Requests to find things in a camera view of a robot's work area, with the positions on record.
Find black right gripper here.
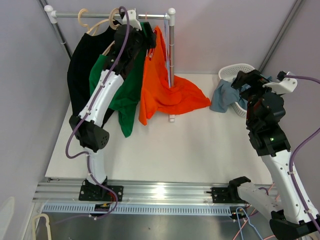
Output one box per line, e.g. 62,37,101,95
231,70,284,128

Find grey-blue t shirt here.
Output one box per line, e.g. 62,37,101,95
209,79,250,113

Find light blue wire hanger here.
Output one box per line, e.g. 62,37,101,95
164,13,171,87

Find orange t shirt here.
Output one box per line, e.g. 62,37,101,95
138,26,211,126

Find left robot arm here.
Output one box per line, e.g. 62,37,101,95
69,22,156,202

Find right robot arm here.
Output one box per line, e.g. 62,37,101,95
227,70,320,240

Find beige wooden hanger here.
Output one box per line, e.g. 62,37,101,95
77,8,109,36
99,7,121,56

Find green t shirt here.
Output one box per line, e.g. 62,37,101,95
89,22,153,138

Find black t shirt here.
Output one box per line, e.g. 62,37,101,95
67,27,116,116

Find beige hanger on floor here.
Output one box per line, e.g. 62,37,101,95
31,213,53,240

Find white perforated plastic basket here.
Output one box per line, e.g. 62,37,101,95
218,63,255,118

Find metal clothes rack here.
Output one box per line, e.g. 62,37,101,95
43,4,177,123

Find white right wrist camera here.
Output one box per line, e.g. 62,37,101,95
262,71,298,95

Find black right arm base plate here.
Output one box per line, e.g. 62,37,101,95
206,186,243,204

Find blue wire hanger on floor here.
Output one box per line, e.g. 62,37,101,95
236,207,263,240

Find pink wire hanger on floor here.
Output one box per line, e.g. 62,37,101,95
233,182,282,240

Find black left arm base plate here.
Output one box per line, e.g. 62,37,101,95
78,179,124,202

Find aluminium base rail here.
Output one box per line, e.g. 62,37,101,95
32,178,228,205

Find white slotted cable duct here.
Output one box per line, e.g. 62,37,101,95
42,203,232,216

